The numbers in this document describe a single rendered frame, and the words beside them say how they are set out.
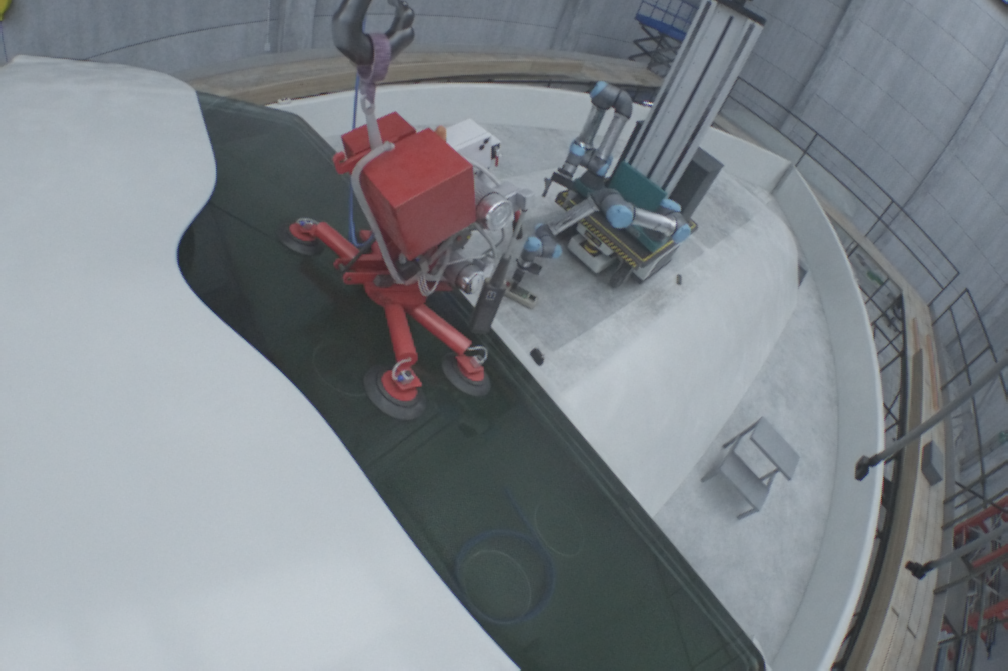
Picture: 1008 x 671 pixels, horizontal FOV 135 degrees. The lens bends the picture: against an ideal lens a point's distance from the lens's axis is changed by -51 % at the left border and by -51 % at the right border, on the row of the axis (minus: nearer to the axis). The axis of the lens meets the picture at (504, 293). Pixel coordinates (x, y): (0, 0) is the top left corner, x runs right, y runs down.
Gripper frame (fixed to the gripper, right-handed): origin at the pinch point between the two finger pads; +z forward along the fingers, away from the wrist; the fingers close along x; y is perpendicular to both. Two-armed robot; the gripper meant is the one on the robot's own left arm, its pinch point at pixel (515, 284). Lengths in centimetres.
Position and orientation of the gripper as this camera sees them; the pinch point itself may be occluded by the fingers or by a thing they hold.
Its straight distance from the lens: 227.8
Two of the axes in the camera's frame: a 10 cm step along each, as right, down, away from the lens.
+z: -2.7, 6.6, 7.0
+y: -8.9, -4.5, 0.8
